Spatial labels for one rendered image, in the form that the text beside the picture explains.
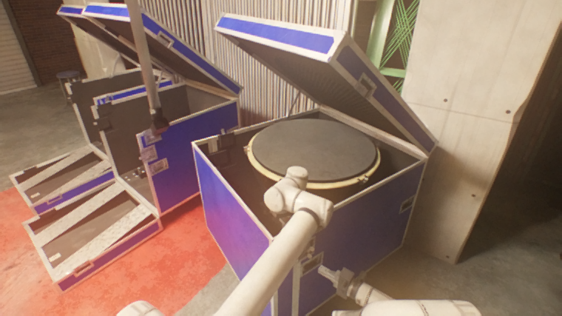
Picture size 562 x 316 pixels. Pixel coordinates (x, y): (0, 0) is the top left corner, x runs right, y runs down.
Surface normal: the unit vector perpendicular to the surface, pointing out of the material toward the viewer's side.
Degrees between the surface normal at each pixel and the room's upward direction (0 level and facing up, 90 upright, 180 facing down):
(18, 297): 0
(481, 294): 0
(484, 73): 90
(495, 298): 0
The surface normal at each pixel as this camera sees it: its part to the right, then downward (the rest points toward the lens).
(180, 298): 0.00, -0.88
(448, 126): -0.56, 0.40
